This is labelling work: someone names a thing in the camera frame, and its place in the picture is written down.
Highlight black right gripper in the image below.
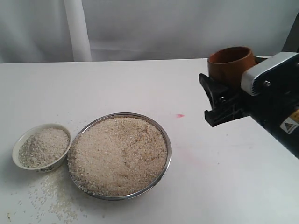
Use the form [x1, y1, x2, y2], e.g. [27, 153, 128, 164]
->
[199, 73, 299, 138]

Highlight brown wooden cup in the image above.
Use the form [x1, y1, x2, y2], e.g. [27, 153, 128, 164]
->
[207, 46, 256, 89]

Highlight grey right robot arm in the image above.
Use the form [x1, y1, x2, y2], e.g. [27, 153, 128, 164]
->
[199, 52, 299, 157]

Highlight steel tray of rice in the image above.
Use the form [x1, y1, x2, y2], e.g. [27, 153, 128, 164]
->
[67, 112, 172, 201]

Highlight small cream ceramic bowl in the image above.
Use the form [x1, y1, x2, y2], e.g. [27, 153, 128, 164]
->
[12, 124, 71, 173]

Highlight spilled rice grains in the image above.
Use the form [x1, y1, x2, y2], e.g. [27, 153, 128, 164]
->
[13, 167, 85, 224]

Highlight white backdrop curtain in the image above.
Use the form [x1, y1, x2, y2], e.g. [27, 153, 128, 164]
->
[0, 0, 299, 63]

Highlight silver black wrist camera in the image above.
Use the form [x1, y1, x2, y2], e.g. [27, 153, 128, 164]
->
[241, 52, 299, 96]

